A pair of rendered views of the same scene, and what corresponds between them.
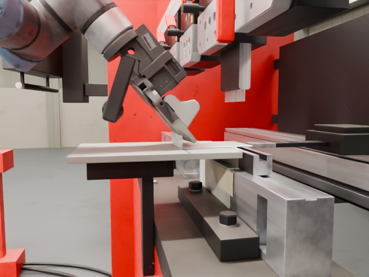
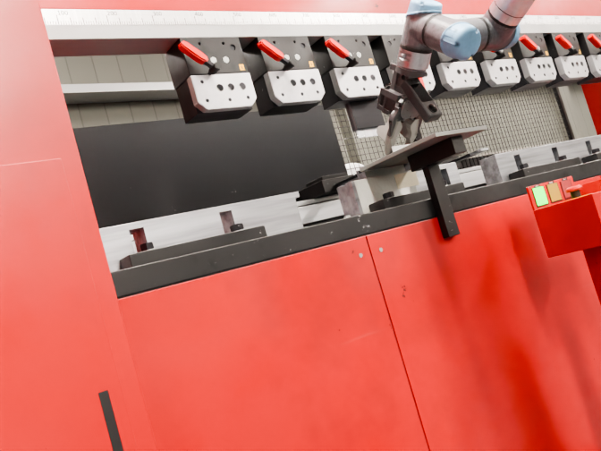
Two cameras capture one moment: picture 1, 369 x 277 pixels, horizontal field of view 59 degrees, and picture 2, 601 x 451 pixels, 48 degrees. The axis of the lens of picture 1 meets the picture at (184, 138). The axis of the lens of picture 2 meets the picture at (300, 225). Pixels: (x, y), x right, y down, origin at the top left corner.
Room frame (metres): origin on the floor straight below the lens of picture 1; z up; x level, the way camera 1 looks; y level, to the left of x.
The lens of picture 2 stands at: (1.54, 1.36, 0.77)
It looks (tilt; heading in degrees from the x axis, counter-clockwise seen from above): 5 degrees up; 245
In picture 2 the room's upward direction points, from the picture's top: 16 degrees counter-clockwise
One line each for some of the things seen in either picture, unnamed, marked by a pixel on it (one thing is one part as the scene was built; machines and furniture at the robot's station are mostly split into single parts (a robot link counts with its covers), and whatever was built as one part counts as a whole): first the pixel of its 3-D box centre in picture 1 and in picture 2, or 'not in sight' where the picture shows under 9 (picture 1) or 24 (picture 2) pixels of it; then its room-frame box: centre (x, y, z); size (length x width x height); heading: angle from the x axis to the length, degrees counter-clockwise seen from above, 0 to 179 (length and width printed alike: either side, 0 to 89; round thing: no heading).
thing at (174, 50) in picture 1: (185, 45); (211, 80); (1.01, 0.00, 1.26); 0.15 x 0.09 x 0.17; 11
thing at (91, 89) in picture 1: (106, 88); not in sight; (1.82, 0.43, 1.17); 0.40 x 0.24 x 0.07; 11
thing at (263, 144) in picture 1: (312, 138); (343, 179); (0.62, -0.25, 1.01); 0.26 x 0.12 x 0.05; 101
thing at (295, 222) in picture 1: (244, 194); (403, 191); (0.54, -0.10, 0.92); 0.39 x 0.06 x 0.10; 11
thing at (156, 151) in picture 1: (152, 150); (421, 148); (0.57, 0.06, 1.00); 0.26 x 0.18 x 0.01; 101
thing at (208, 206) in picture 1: (208, 212); (419, 198); (0.55, -0.04, 0.89); 0.30 x 0.05 x 0.03; 11
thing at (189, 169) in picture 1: (179, 149); (202, 234); (1.14, 0.02, 0.92); 0.50 x 0.06 x 0.10; 11
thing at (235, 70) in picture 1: (234, 75); (366, 119); (0.60, -0.09, 1.13); 0.10 x 0.02 x 0.10; 11
